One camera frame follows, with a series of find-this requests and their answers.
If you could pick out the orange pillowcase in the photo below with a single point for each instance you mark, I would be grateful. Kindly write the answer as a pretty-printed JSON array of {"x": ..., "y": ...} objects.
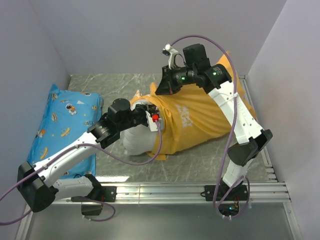
[{"x": 190, "y": 117}]

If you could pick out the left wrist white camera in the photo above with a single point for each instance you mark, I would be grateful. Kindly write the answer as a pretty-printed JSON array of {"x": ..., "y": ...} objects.
[{"x": 154, "y": 120}]

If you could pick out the blue cartoon pillow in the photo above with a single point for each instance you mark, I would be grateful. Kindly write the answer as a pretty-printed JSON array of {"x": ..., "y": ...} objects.
[{"x": 67, "y": 115}]

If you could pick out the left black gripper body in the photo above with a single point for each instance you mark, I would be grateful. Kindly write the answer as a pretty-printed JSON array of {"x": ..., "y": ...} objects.
[{"x": 138, "y": 116}]

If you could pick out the wrist white camera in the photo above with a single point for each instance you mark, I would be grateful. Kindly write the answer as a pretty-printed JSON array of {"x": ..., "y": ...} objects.
[
  {"x": 171, "y": 53},
  {"x": 154, "y": 120}
]

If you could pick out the white pillow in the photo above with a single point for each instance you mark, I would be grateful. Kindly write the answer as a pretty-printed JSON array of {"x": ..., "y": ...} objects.
[{"x": 139, "y": 140}]

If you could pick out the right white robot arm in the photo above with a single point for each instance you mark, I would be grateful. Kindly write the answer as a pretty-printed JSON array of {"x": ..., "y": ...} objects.
[{"x": 221, "y": 83}]

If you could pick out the aluminium mounting rail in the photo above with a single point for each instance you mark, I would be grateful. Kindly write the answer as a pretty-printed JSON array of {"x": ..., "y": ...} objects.
[{"x": 172, "y": 192}]

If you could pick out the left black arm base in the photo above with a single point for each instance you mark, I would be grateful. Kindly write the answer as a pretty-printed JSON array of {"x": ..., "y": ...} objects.
[{"x": 92, "y": 204}]

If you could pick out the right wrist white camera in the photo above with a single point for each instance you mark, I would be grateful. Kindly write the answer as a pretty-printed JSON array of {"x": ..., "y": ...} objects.
[{"x": 171, "y": 53}]

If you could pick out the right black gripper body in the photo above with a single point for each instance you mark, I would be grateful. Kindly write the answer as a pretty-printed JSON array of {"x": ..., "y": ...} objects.
[{"x": 176, "y": 78}]

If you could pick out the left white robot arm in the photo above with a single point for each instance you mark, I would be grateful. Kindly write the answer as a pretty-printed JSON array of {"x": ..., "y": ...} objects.
[{"x": 41, "y": 184}]

